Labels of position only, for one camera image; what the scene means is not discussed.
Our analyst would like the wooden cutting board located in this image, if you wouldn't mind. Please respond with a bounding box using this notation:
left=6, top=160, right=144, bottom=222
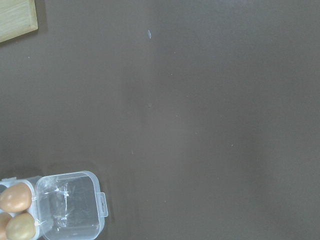
left=0, top=0, right=38, bottom=43

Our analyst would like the brown egg carried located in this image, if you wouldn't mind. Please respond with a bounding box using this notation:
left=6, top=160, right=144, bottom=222
left=0, top=212, right=12, bottom=240

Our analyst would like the clear plastic egg box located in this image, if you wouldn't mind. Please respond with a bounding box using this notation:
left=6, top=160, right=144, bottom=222
left=0, top=170, right=109, bottom=240

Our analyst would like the brown egg far row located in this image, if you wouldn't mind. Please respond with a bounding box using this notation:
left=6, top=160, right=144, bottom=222
left=0, top=183, right=32, bottom=213

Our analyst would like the brown egg near lid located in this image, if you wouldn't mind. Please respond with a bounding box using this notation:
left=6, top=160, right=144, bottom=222
left=5, top=212, right=36, bottom=240

